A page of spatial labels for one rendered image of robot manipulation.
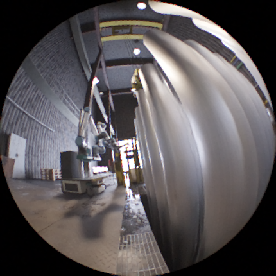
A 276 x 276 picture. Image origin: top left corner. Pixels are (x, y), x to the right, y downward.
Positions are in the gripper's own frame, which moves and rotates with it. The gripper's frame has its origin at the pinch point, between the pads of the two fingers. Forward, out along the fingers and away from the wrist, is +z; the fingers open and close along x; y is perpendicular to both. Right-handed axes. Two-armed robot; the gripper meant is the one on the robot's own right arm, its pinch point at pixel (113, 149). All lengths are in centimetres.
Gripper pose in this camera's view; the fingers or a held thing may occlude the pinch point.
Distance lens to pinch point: 153.7
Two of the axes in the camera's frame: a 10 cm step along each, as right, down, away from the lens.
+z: 5.4, 8.4, -1.0
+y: -8.4, 5.1, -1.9
